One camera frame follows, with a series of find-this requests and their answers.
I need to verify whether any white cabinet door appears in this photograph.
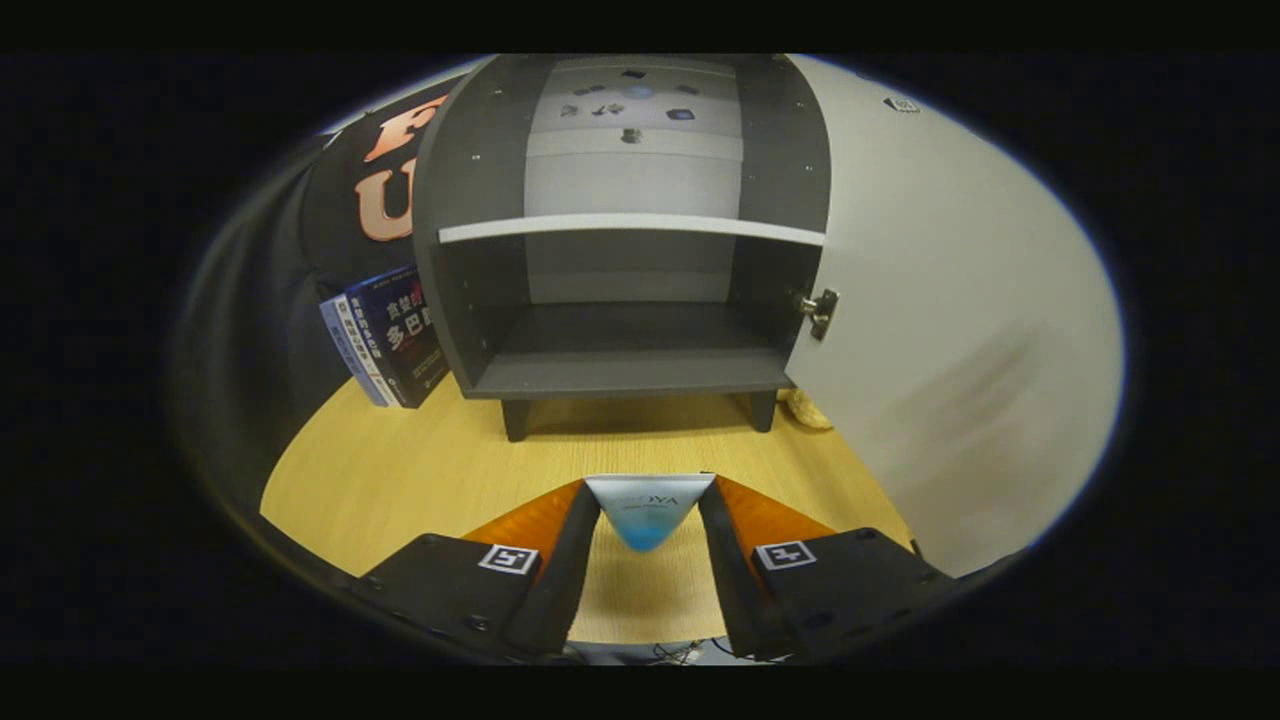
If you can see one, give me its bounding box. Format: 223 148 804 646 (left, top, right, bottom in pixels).
785 54 1126 579

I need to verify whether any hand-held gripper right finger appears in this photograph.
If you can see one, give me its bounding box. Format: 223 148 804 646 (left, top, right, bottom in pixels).
697 475 961 661

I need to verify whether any white spine book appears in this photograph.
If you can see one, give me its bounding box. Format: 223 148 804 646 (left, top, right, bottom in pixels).
335 292 406 409

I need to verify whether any yellow plush toy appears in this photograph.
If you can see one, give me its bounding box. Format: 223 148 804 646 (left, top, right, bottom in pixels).
780 388 833 431

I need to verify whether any pale blue book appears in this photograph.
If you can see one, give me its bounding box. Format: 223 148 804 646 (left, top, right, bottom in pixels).
319 295 391 408

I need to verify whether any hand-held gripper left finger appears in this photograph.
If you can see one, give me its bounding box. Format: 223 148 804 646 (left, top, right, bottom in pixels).
350 478 603 661

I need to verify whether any blue and white tube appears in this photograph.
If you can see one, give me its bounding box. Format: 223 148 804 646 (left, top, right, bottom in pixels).
584 472 717 553

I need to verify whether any metal door hinge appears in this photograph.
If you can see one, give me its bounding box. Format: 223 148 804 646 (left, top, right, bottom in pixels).
797 288 841 342

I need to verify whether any dark blue book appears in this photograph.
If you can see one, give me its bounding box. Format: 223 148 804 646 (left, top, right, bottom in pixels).
345 264 451 410

